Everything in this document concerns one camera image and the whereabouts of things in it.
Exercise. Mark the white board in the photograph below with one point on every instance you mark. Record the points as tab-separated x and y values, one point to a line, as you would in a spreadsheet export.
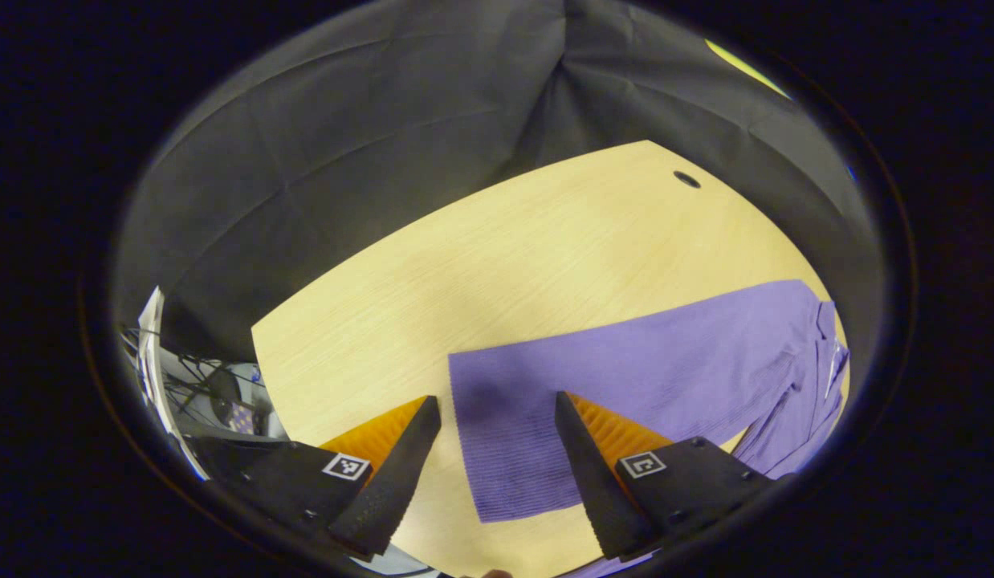
152	345

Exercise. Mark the black backdrop cloth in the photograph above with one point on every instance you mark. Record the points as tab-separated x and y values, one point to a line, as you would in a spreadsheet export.
344	160

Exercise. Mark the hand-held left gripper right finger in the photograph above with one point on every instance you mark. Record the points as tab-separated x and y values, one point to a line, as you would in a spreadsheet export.
593	482

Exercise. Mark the purple knit cardigan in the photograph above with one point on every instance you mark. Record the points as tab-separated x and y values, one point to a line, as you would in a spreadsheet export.
625	385

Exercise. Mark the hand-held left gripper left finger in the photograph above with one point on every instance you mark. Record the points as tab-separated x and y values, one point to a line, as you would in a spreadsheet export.
393	482

